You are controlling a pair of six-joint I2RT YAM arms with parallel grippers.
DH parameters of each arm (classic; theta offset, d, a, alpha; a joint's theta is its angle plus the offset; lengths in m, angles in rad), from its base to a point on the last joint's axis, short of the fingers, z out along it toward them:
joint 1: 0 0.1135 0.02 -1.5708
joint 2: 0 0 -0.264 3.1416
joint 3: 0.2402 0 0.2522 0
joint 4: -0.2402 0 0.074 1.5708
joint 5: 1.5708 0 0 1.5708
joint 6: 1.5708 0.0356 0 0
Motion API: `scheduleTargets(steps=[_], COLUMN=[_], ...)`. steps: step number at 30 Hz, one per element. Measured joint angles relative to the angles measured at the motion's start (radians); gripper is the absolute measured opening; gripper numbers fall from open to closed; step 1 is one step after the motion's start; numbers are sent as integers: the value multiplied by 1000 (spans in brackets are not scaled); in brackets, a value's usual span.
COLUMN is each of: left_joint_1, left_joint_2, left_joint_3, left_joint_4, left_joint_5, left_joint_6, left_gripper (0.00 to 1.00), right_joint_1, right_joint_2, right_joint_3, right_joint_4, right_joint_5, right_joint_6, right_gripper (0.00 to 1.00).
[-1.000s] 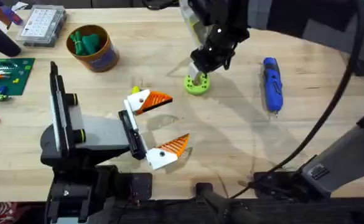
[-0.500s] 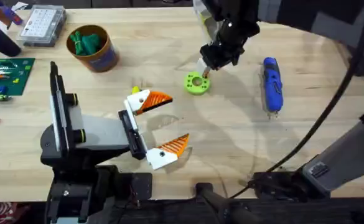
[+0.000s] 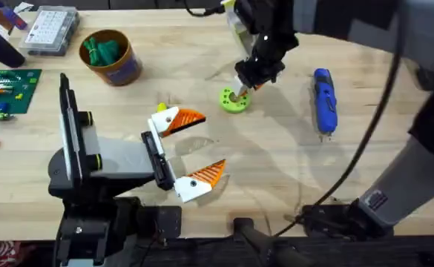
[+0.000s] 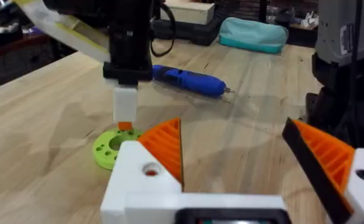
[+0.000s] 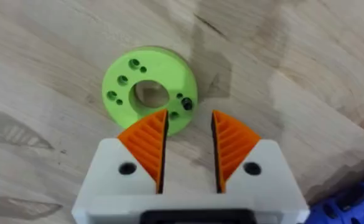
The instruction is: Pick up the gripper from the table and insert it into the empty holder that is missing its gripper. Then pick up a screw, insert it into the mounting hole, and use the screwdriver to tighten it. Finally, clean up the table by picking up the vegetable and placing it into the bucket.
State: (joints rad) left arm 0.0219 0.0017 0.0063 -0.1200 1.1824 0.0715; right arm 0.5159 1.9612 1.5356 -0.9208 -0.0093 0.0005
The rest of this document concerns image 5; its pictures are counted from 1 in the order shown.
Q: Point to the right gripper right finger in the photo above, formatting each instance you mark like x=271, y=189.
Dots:
x=256, y=174

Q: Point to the black screw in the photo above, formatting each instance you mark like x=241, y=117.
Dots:
x=187, y=103

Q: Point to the green disc with holes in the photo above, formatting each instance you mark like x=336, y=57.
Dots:
x=149, y=90

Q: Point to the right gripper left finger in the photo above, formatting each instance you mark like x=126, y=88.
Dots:
x=128, y=168

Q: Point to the blue electric screwdriver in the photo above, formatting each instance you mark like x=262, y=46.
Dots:
x=346, y=205

